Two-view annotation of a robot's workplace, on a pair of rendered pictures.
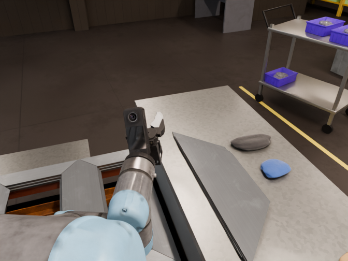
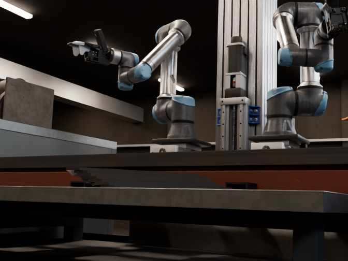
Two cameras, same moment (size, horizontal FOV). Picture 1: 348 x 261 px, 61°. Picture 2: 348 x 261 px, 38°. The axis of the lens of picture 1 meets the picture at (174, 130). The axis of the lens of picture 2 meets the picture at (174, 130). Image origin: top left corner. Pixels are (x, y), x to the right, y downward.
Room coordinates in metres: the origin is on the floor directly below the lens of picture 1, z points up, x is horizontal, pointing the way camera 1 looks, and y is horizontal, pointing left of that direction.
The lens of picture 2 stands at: (1.78, 2.10, 0.72)
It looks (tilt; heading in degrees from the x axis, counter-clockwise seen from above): 8 degrees up; 230
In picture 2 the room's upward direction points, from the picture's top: 2 degrees clockwise
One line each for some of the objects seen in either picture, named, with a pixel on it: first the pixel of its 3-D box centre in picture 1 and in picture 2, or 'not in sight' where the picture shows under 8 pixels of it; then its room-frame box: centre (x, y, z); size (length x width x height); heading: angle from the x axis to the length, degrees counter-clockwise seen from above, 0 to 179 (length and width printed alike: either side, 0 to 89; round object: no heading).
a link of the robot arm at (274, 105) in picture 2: not in sight; (281, 102); (-0.05, 0.70, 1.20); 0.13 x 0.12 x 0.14; 137
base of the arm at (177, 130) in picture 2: not in sight; (182, 131); (0.14, 0.24, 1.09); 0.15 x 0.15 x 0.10
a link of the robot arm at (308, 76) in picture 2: not in sight; (308, 58); (-0.14, 0.79, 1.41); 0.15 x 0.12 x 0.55; 137
